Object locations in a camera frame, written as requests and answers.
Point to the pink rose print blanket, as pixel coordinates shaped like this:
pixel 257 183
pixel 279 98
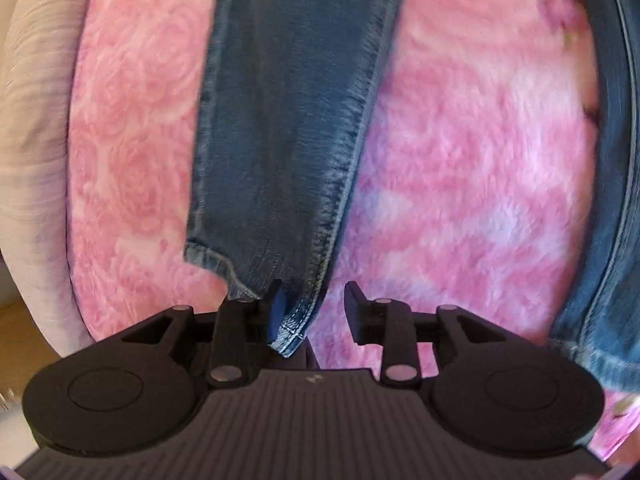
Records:
pixel 475 170

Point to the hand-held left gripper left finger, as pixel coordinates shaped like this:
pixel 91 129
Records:
pixel 275 312

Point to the blue denim jeans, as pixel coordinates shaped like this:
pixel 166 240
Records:
pixel 280 125

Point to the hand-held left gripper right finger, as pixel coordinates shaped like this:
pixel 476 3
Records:
pixel 354 312

